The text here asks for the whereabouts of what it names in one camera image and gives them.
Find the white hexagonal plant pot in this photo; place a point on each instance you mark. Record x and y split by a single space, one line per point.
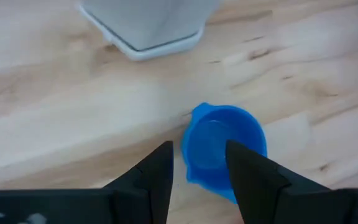
154 25

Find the blue measuring cup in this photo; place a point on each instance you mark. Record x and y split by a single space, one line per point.
207 146

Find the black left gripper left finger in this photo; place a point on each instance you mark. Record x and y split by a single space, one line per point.
148 186

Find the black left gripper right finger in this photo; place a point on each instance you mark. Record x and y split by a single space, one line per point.
266 193

